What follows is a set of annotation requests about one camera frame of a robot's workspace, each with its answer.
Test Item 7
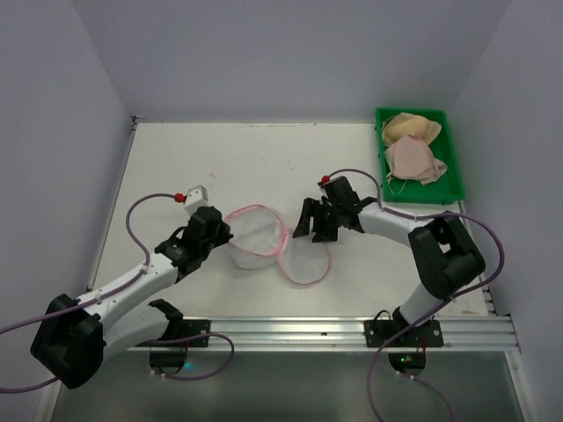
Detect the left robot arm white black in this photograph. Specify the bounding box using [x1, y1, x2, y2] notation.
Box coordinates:
[30, 207, 232, 389]

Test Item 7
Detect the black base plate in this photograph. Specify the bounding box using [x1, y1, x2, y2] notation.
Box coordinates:
[363, 319, 444, 348]
[147, 319, 211, 348]

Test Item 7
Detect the beige bra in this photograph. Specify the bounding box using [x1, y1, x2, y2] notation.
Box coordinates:
[382, 113, 442, 147]

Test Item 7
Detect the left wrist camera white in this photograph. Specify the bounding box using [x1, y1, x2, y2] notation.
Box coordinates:
[173, 185, 208, 216]

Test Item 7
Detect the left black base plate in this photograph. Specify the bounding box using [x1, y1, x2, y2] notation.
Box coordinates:
[147, 319, 211, 348]

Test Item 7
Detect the aluminium rail front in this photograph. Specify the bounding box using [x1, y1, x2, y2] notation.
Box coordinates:
[55, 311, 521, 355]

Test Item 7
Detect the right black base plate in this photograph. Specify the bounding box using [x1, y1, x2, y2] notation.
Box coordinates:
[363, 319, 444, 348]

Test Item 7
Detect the green plastic tray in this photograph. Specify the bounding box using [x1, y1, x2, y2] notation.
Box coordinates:
[375, 107, 464, 205]

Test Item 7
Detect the white mesh laundry bag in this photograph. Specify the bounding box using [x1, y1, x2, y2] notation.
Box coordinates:
[225, 204, 332, 287]

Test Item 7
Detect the pink bra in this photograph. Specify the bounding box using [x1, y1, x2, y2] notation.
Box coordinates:
[384, 135, 448, 193]

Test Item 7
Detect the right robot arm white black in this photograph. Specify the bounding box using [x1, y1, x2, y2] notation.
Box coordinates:
[292, 176, 486, 347]

